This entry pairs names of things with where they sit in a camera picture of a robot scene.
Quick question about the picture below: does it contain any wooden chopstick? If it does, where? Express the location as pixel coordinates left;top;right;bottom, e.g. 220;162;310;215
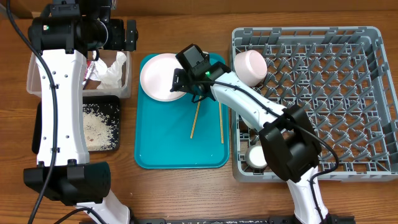
190;101;201;139
218;103;224;144

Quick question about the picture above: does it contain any large white plate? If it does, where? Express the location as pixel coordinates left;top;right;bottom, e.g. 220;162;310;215
140;53;185;102

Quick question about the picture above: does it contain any white bowl with food residue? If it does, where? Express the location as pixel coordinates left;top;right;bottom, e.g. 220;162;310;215
233;50;267;86

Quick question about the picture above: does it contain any white napkin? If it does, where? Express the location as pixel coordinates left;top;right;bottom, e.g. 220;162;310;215
90;52;127;90

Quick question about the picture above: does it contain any small white cup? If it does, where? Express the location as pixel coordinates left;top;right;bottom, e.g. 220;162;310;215
245;145;267;169

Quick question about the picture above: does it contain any red snack wrapper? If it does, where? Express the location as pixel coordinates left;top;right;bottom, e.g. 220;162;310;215
82;60;94;87

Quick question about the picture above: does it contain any rice pile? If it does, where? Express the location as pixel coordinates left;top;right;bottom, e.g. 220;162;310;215
82;104;120;152

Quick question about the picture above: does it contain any shallow grey-white bowl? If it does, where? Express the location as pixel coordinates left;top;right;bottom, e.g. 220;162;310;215
240;115;259;131

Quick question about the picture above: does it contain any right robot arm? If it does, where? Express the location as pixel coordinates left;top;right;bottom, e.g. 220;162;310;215
170;44;329;223

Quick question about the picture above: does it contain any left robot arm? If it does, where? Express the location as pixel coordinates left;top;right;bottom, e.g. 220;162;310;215
23;0;137;223

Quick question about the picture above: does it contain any clear plastic waste bin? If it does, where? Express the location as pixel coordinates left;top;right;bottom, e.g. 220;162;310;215
26;51;132;98

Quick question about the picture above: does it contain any black food waste tray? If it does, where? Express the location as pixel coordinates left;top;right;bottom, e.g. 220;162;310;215
31;95;121;155

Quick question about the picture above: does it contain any grey dishwasher rack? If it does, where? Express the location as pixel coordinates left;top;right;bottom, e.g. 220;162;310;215
231;26;397;182

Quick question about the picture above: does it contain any teal serving tray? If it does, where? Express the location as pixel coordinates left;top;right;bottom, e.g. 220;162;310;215
134;52;230;170

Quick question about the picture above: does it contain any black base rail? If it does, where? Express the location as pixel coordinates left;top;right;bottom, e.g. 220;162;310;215
139;215;356;224

